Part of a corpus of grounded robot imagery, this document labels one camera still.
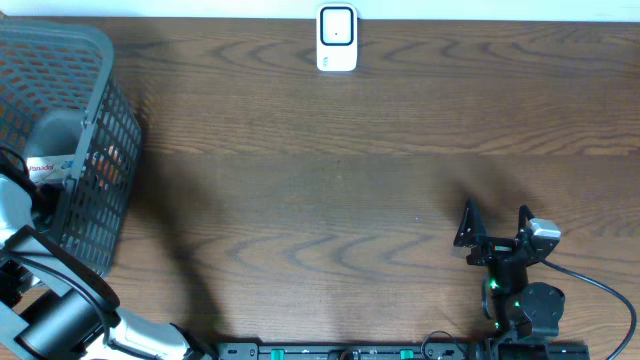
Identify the grey plastic mesh basket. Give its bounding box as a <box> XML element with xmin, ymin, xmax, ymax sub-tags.
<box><xmin>1</xmin><ymin>19</ymin><xmax>142</xmax><ymax>276</ymax></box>

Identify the white barcode scanner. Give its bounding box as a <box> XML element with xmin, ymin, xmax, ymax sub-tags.
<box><xmin>316</xmin><ymin>3</ymin><xmax>358</xmax><ymax>72</ymax></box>

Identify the white Panadol box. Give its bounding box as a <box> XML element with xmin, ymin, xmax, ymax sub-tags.
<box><xmin>27</xmin><ymin>154</ymin><xmax>74</xmax><ymax>185</ymax></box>

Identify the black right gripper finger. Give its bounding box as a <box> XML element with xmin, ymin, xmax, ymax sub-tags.
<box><xmin>517</xmin><ymin>204</ymin><xmax>534</xmax><ymax>240</ymax></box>
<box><xmin>453</xmin><ymin>199</ymin><xmax>488</xmax><ymax>248</ymax></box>

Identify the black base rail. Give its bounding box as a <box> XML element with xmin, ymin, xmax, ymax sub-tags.
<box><xmin>216</xmin><ymin>341</ymin><xmax>590</xmax><ymax>360</ymax></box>

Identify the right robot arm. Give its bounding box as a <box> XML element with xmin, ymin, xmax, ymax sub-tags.
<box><xmin>453</xmin><ymin>199</ymin><xmax>565</xmax><ymax>359</ymax></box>

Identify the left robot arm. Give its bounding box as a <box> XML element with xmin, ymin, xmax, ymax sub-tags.
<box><xmin>1</xmin><ymin>148</ymin><xmax>219</xmax><ymax>359</ymax></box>

